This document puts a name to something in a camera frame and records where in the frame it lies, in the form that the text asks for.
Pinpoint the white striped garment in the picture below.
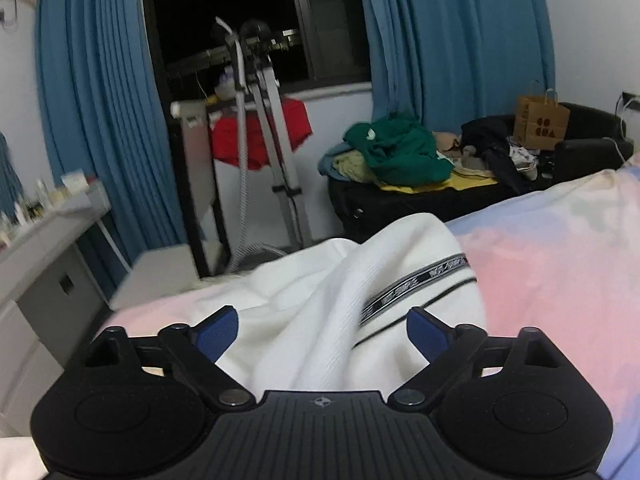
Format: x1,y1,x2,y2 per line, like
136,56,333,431
189,214,486,396

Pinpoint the white dressing table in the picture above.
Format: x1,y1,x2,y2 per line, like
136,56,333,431
1,181,111,437

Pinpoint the pastel bed sheet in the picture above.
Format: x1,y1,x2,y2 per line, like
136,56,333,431
1,160,639,479

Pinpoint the white box on table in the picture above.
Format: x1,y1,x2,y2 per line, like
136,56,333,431
61,170,89,194

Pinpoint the yellow garment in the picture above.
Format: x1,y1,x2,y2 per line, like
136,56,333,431
380,171,499,195

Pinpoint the black sofa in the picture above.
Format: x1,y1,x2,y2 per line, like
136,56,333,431
328,102,634,243

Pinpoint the green garment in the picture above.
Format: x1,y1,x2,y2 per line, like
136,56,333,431
343,113,454,188

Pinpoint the brown paper bag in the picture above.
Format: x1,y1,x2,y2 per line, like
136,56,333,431
513,88,570,151

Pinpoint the red cloth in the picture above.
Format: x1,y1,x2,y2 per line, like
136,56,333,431
212,99,312,170

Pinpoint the left blue curtain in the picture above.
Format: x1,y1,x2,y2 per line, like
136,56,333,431
35,0,186,292

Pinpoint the blue curtain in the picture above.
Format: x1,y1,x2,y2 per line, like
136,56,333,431
35,0,186,292
362,0,555,131

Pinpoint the garment steamer stand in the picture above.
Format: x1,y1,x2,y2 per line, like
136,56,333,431
169,15,314,273

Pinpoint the right blue curtain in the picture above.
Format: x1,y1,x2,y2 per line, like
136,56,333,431
362,0,555,131

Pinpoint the window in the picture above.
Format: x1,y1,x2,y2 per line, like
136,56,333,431
143,0,370,102

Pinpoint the wavy frame mirror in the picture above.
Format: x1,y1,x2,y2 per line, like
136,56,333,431
0,134,23,219

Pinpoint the wall power socket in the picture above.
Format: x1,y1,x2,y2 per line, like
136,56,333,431
620,92,640,112

